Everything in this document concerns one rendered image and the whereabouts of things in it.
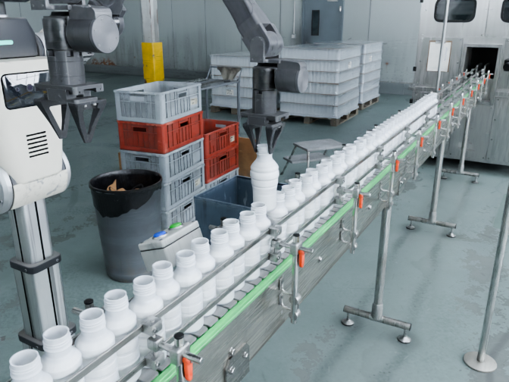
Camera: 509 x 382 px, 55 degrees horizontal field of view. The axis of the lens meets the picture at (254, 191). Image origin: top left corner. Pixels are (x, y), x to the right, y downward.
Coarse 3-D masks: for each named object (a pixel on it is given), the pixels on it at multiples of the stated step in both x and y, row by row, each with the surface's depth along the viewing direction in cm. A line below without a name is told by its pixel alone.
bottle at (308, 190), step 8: (304, 176) 143; (312, 176) 141; (304, 184) 141; (312, 184) 142; (304, 192) 141; (312, 192) 141; (304, 208) 142; (312, 208) 143; (304, 216) 143; (312, 216) 144; (312, 224) 144
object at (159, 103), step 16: (128, 96) 349; (144, 96) 344; (160, 96) 340; (176, 96) 360; (192, 96) 382; (128, 112) 354; (144, 112) 349; (160, 112) 343; (176, 112) 363; (192, 112) 383
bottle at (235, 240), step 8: (224, 224) 109; (232, 224) 108; (232, 232) 108; (232, 240) 109; (240, 240) 110; (240, 248) 109; (240, 256) 110; (240, 264) 111; (240, 272) 111; (240, 288) 113
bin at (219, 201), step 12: (228, 180) 207; (240, 180) 212; (204, 192) 193; (216, 192) 200; (228, 192) 209; (240, 192) 214; (252, 192) 211; (204, 204) 187; (216, 204) 184; (228, 204) 180; (240, 204) 216; (204, 216) 188; (216, 216) 185; (228, 216) 182; (204, 228) 190
